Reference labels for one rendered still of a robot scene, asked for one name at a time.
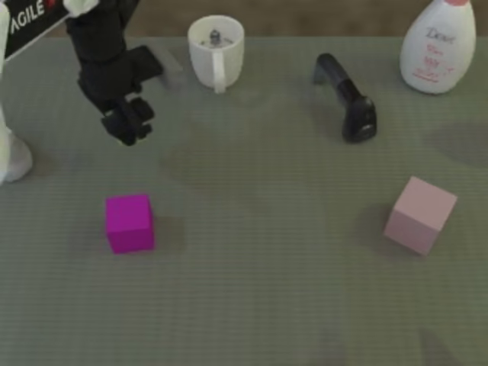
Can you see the magenta cube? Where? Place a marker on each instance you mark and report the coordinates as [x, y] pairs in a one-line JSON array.
[[129, 225]]

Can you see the light pink cube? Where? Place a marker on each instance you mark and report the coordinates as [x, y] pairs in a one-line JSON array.
[[421, 215]]

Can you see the white ceramic mug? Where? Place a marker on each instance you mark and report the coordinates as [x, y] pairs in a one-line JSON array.
[[215, 57]]

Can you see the small silver metal object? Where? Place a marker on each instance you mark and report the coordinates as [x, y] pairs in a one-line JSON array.
[[215, 39]]

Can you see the grey-green table mat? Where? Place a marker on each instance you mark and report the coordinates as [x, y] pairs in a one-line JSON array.
[[244, 297]]

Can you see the black barcode scanner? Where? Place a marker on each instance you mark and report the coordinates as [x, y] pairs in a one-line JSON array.
[[356, 106]]

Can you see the white Dove lotion bottle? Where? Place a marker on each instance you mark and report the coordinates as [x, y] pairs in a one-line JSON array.
[[438, 49]]

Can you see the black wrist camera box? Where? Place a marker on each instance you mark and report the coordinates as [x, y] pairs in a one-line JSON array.
[[146, 66]]

